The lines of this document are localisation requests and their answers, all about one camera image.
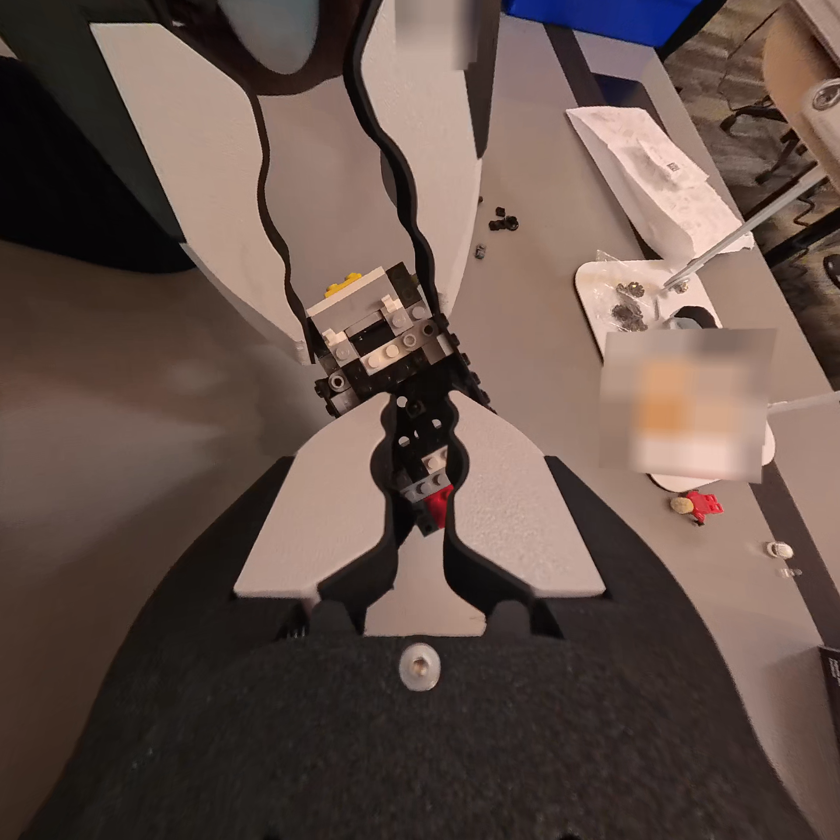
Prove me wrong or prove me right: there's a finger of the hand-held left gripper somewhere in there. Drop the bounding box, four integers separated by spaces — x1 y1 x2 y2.
89 21 311 364
344 0 488 317

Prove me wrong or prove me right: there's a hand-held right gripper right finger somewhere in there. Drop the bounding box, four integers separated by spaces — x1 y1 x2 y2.
444 390 607 599

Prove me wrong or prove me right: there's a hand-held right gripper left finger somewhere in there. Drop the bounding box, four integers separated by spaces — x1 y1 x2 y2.
233 392 399 602

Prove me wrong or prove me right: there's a toy brick vehicle model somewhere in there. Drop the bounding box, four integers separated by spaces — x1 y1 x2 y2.
305 259 501 539

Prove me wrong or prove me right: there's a person's left forearm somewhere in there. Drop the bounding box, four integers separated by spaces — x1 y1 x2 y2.
0 58 193 274

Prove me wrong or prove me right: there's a grey desk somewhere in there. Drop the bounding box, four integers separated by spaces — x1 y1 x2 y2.
0 16 840 840

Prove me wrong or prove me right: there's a cluster of small black bricks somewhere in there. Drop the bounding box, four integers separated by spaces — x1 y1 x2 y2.
478 196 522 235

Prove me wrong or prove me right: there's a small red toy figure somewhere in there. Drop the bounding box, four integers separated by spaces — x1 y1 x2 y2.
669 490 725 527

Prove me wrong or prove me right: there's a white book stand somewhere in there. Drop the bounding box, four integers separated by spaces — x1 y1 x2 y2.
574 0 840 494

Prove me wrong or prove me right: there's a blue plastic bin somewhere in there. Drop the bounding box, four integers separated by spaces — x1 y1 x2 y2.
502 0 697 48

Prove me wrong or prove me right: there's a white paper bag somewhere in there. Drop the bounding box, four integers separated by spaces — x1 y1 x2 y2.
566 105 756 263

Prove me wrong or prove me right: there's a clear bag of black parts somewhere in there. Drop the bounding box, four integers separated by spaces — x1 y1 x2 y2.
591 249 665 337

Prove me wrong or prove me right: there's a grey block with black wavy edge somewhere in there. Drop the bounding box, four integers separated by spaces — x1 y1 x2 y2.
663 305 723 333

